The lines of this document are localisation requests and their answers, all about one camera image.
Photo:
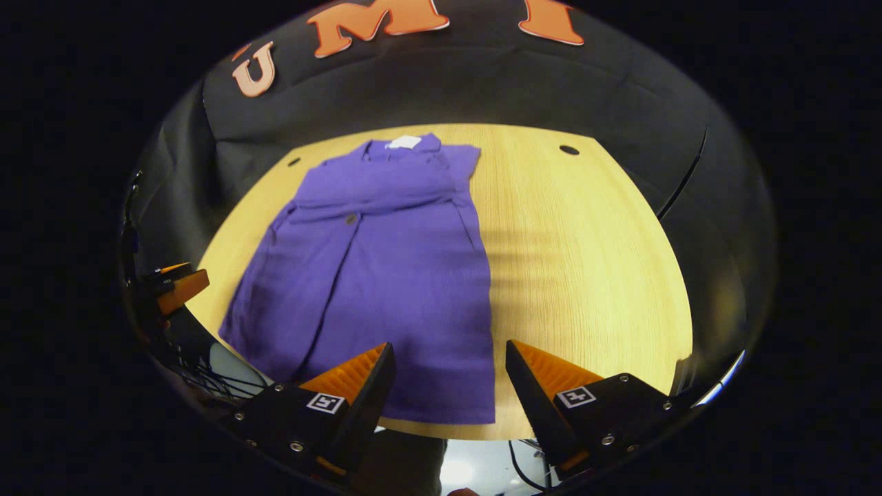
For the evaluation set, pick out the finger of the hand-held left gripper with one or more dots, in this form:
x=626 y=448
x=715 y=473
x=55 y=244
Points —
x=182 y=293
x=176 y=269

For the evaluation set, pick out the purple knit cardigan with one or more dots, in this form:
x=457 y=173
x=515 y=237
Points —
x=400 y=296

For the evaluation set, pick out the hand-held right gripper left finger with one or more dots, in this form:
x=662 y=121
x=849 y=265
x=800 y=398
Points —
x=362 y=413

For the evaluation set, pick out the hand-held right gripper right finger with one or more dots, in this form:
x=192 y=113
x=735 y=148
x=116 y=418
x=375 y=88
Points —
x=534 y=406

